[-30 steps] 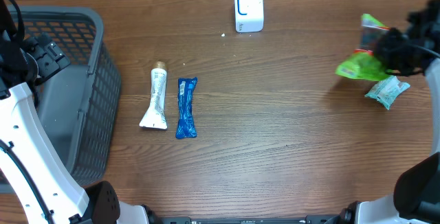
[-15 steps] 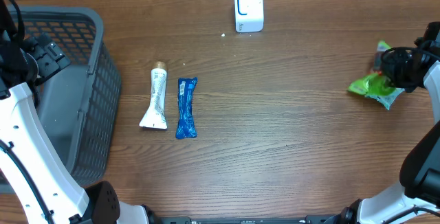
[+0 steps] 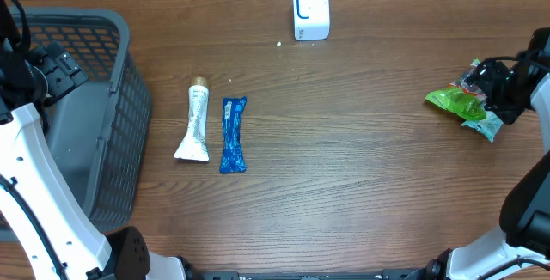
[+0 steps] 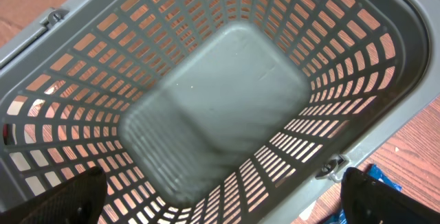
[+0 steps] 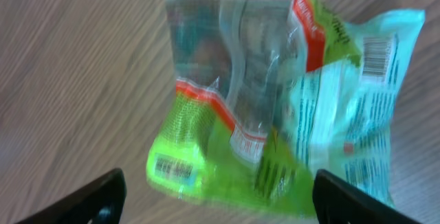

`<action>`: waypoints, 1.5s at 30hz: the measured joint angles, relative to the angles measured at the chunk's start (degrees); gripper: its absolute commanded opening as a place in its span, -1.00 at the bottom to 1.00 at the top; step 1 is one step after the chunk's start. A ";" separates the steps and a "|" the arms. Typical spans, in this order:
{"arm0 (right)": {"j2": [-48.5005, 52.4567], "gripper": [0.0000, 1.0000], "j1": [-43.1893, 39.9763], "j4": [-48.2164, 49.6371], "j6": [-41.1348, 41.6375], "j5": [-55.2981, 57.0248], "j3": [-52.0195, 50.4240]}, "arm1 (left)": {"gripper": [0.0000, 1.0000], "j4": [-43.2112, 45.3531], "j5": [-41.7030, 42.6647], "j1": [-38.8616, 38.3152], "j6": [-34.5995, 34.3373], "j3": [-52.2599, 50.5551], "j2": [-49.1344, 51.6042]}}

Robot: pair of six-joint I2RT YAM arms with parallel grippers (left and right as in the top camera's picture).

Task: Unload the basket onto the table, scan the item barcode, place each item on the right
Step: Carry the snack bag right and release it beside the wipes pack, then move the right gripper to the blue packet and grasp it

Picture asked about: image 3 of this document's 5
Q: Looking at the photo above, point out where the teal white snack packet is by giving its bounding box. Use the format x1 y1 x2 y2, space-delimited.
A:
461 111 504 143

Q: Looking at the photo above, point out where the green clear snack bag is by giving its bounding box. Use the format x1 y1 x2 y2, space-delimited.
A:
425 59 486 121

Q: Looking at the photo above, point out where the white tube with gold cap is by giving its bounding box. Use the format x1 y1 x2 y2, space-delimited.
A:
174 76 210 162

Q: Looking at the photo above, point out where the blue snack packet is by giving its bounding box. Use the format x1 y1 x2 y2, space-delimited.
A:
220 96 248 173

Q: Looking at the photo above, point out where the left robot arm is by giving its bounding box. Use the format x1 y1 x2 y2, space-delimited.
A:
1 0 195 279

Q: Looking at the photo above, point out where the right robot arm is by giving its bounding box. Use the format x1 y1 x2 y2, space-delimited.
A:
408 28 549 279

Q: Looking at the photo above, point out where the white barcode scanner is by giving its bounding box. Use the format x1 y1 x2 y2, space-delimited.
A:
293 0 330 41

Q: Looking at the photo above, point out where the grey plastic mesh basket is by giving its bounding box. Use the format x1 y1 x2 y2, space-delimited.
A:
10 7 151 233

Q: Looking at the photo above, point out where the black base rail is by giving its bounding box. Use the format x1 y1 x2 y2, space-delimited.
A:
198 268 425 280

